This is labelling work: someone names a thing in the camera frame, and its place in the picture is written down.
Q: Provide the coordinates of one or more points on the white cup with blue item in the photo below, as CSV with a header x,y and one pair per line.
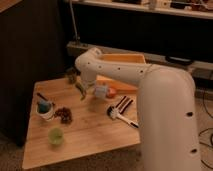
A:
x,y
45,108

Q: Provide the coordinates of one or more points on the yellow plastic tray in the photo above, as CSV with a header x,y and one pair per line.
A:
x,y
119,86

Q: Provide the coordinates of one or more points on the brown grape bunch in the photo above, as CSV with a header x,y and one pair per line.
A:
x,y
65,115

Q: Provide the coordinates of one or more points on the small wooden table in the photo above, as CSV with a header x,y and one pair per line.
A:
x,y
91,130

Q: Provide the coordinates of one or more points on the metal shelf rack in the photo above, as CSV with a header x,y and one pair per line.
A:
x,y
169,36

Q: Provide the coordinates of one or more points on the orange fruit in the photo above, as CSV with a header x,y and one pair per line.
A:
x,y
111,93

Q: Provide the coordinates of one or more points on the dark chocolate bars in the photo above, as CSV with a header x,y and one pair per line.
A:
x,y
123,104

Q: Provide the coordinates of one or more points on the green chili pepper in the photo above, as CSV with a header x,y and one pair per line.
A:
x,y
81,89

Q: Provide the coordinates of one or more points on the green cup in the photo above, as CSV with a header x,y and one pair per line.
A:
x,y
55,136

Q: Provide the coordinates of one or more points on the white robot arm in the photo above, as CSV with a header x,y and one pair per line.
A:
x,y
165,102

